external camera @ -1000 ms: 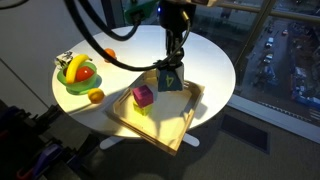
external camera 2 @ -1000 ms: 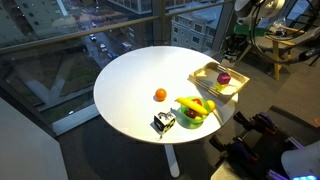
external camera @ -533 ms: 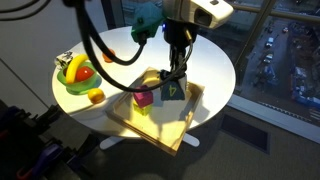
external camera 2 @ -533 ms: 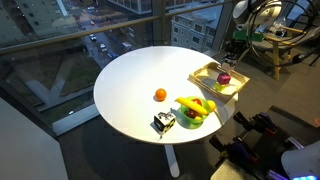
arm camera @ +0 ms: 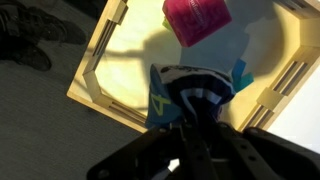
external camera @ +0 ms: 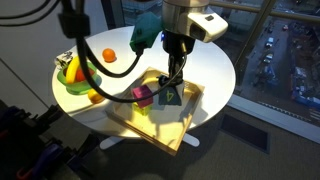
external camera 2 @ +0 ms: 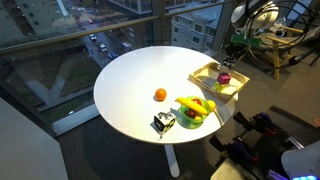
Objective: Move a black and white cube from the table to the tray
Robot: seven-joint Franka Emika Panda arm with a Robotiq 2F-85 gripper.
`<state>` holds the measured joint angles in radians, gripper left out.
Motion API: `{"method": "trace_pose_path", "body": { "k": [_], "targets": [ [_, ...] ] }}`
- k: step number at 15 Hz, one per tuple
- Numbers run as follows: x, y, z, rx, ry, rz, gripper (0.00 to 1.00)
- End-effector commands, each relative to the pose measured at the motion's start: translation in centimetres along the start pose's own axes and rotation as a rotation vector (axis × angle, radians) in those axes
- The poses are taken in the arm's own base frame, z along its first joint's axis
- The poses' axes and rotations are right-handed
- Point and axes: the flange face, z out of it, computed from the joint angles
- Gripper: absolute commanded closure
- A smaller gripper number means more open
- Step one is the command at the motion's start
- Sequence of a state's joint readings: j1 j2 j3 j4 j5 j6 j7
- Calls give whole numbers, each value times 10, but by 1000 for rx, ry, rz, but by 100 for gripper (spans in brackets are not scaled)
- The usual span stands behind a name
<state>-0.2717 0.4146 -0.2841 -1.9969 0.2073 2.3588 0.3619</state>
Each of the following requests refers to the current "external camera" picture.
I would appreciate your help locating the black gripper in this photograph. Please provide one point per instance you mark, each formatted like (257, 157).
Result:
(176, 43)

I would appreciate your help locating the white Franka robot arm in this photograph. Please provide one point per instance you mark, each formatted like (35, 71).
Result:
(186, 16)

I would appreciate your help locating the pink cube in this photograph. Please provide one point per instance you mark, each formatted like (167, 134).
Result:
(142, 94)

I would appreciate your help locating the yellow-green cube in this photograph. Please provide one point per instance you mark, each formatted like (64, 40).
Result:
(142, 110)

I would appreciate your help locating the light wooden tray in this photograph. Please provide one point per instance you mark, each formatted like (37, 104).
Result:
(166, 133)

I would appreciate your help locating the white zebra print cube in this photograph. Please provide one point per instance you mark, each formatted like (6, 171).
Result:
(63, 59)

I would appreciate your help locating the orange ball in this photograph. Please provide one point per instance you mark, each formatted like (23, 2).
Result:
(109, 55)

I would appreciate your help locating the white table foot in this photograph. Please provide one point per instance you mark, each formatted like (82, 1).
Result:
(109, 142)
(191, 140)

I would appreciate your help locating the yellow toy lemon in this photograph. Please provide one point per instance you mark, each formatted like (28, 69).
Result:
(94, 96)

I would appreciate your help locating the green plastic bowl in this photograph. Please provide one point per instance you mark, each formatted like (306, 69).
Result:
(78, 87)

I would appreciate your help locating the dark floor vent grille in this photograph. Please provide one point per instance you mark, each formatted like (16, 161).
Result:
(245, 133)

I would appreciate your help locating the yellow toy banana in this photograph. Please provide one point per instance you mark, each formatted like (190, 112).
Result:
(72, 68)

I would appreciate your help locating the blue clamp with orange tip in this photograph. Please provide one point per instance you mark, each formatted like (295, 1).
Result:
(43, 160)

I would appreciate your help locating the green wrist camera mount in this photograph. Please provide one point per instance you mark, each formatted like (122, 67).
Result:
(145, 31)

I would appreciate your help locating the window frame post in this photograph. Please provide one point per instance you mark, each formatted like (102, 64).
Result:
(255, 33)

